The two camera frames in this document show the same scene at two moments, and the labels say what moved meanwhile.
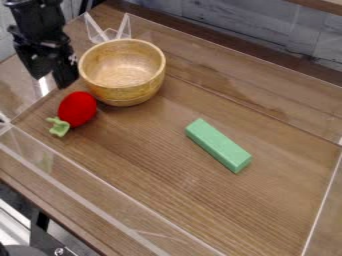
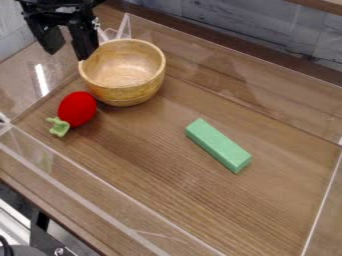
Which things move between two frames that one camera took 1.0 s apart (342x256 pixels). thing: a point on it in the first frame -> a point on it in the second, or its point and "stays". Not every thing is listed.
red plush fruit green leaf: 77,110 stays
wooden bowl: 123,70 stays
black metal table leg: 43,221 stays
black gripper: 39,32 -> 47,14
